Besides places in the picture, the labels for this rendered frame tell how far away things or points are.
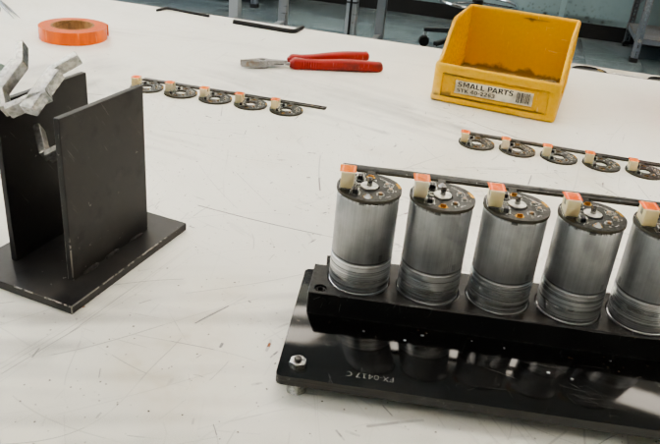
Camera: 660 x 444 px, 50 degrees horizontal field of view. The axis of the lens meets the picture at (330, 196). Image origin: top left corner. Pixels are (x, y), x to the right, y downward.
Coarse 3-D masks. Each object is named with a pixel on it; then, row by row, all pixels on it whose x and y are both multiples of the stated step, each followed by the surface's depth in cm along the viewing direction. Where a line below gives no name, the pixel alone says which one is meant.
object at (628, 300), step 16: (640, 240) 26; (656, 240) 26; (624, 256) 27; (640, 256) 26; (656, 256) 26; (624, 272) 27; (640, 272) 26; (656, 272) 26; (624, 288) 27; (640, 288) 26; (656, 288) 26; (608, 304) 28; (624, 304) 27; (640, 304) 27; (656, 304) 26; (624, 320) 27; (640, 320) 27; (656, 320) 27
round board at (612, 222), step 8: (560, 208) 27; (584, 208) 27; (600, 208) 27; (608, 208) 27; (560, 216) 26; (568, 216) 26; (584, 216) 26; (608, 216) 27; (616, 216) 26; (624, 216) 27; (576, 224) 26; (584, 224) 26; (592, 224) 26; (608, 224) 26; (616, 224) 26; (624, 224) 26; (592, 232) 26; (600, 232) 25; (608, 232) 25; (616, 232) 26
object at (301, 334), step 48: (288, 336) 27; (336, 336) 27; (384, 336) 27; (432, 336) 28; (288, 384) 25; (336, 384) 25; (384, 384) 25; (432, 384) 25; (480, 384) 25; (528, 384) 25; (576, 384) 26; (624, 384) 26; (624, 432) 24
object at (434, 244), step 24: (408, 216) 27; (432, 216) 26; (456, 216) 26; (408, 240) 27; (432, 240) 26; (456, 240) 27; (408, 264) 28; (432, 264) 27; (456, 264) 27; (408, 288) 28; (432, 288) 27; (456, 288) 28
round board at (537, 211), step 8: (512, 192) 28; (504, 200) 27; (528, 200) 27; (536, 200) 27; (488, 208) 26; (496, 208) 26; (504, 208) 26; (512, 208) 26; (528, 208) 27; (536, 208) 27; (544, 208) 27; (496, 216) 26; (504, 216) 26; (512, 216) 26; (528, 216) 26; (536, 216) 26; (544, 216) 26
